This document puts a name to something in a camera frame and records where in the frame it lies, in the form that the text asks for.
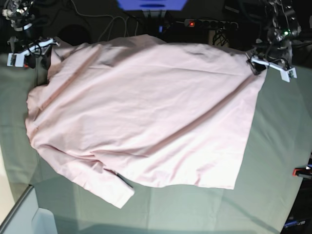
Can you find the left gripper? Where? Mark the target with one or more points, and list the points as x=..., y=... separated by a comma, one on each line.
x=279, y=59

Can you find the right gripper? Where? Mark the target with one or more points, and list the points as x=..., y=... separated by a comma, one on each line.
x=26, y=55

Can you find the pink t-shirt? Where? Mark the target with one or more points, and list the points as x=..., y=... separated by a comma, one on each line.
x=140, y=109

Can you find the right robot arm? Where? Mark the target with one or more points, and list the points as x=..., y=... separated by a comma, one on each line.
x=21, y=16

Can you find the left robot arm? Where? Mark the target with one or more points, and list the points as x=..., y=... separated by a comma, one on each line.
x=281, y=25

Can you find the black power strip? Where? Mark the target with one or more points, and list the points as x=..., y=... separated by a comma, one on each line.
x=211, y=24

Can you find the grey-green table cloth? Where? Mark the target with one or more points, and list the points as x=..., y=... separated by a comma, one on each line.
x=280, y=140

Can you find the red black clamp right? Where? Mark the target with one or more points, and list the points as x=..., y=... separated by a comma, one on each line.
x=303, y=172

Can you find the white plastic bin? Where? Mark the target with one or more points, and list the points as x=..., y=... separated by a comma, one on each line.
x=43, y=222

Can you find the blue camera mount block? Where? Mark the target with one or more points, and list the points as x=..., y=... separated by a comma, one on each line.
x=153, y=5

